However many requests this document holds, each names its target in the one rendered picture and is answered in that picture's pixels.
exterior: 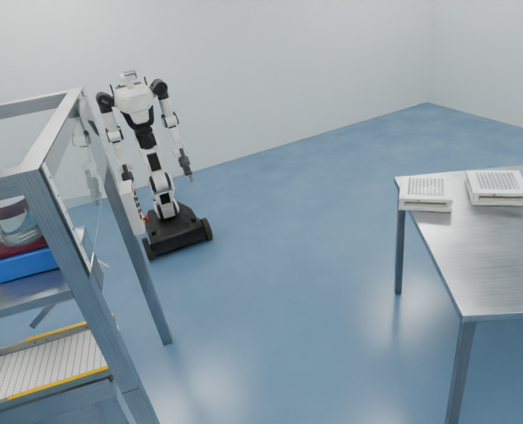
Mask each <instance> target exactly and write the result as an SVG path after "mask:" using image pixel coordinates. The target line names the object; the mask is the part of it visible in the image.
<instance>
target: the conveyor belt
mask: <svg viewBox="0 0 523 424"><path fill-rule="evenodd" d="M104 366H107V363H106V361H105V359H104V357H103V355H102V353H101V351H100V349H99V347H98V345H97V343H96V341H95V339H94V337H93V335H92V333H91V331H85V332H82V333H79V334H76V335H73V336H70V337H65V338H62V339H59V340H56V341H53V342H48V343H45V344H42V345H39V346H36V347H31V348H28V349H24V350H22V351H19V352H14V353H10V354H8V355H5V356H1V357H0V400H1V399H3V398H6V397H9V396H10V395H15V394H17V393H20V392H23V391H26V390H31V389H33V388H37V387H40V386H42V385H45V384H50V383H53V382H56V381H58V380H62V379H66V378H69V377H72V376H75V375H78V374H82V373H86V372H88V371H91V370H94V369H97V368H101V367H104Z"/></svg>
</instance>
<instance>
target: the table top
mask: <svg viewBox="0 0 523 424"><path fill-rule="evenodd" d="M467 171H519V172H520V174H521V176H522V177H523V165H519V166H510V167H493V168H484V169H475V170H467ZM410 177H448V178H451V180H452V197H453V203H452V212H451V213H447V212H432V211H415V210H408V212H409V215H410V217H411V219H412V220H413V222H414V224H415V227H416V229H417V231H418V232H419V235H420V238H421V240H422V241H423V243H424V245H425V248H426V250H427V251H428V253H429V255H430V257H431V260H432V262H433V264H434V266H435V268H436V271H437V272H438V274H439V276H440V278H441V281H442V282H443V284H444V286H445V288H446V291H447V293H448V295H449V297H450V299H451V301H452V303H453V305H454V307H455V309H456V311H457V313H458V315H459V317H460V320H461V322H475V321H507V320H523V206H512V205H471V201H470V198H469V193H468V189H467V187H466V184H465V178H467V174H466V171H457V172H440V173H432V174H422V175H414V176H410Z"/></svg>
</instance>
